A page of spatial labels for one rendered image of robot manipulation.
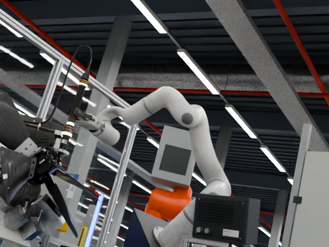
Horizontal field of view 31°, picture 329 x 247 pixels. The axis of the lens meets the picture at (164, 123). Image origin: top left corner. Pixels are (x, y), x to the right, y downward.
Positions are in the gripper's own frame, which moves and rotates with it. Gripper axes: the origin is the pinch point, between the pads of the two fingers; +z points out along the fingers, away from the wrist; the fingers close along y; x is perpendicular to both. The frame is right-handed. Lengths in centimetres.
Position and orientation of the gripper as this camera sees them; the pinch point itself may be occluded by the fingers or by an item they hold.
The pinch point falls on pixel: (74, 111)
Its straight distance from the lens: 277.9
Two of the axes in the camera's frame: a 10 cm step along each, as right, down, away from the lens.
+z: -5.2, -4.0, -7.5
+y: -8.2, -0.2, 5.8
